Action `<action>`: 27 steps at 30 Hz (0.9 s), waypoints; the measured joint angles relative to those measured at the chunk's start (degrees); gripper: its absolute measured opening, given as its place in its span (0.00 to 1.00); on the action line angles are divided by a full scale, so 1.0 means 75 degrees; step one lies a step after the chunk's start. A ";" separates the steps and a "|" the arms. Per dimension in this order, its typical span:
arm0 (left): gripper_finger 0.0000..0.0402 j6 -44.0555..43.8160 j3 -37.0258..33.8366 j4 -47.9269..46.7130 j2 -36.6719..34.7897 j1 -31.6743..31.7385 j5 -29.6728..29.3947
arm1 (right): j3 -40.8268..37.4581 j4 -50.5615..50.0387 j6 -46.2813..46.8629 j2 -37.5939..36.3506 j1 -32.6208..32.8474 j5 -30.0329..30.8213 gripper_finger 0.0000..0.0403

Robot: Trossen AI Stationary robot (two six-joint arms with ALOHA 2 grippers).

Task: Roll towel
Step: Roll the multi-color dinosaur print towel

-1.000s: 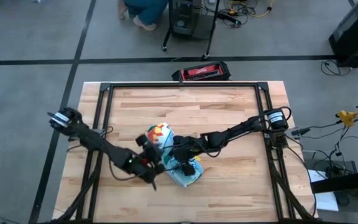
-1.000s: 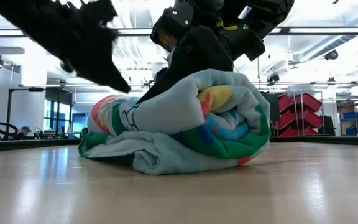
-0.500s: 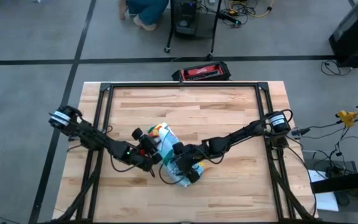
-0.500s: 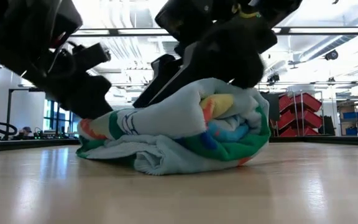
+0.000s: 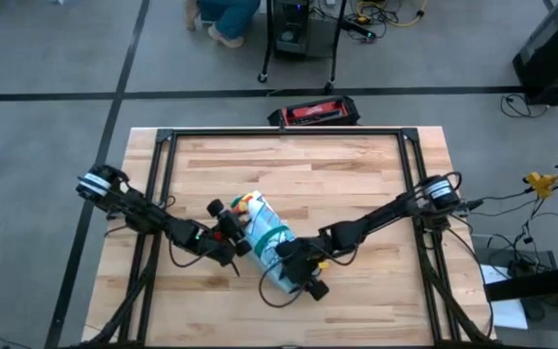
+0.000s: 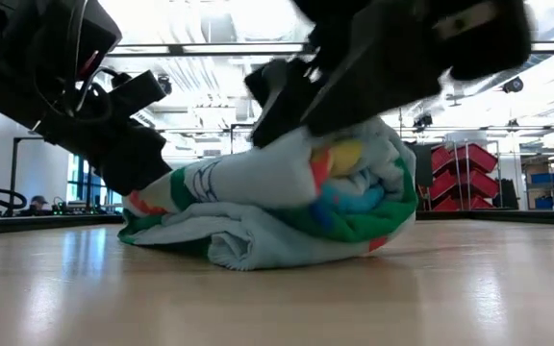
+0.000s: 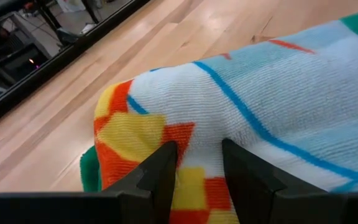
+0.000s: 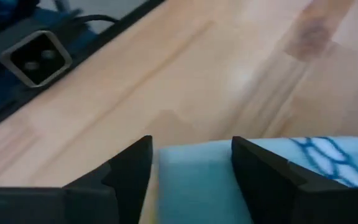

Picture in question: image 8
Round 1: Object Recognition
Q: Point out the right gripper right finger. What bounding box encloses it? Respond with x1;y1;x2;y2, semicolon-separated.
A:
231;136;358;224

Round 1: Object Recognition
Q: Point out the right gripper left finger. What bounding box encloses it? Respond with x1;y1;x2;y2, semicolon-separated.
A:
0;135;154;224

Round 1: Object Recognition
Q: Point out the green dinosaur print towel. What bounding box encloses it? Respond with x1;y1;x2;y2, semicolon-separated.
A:
154;136;358;224

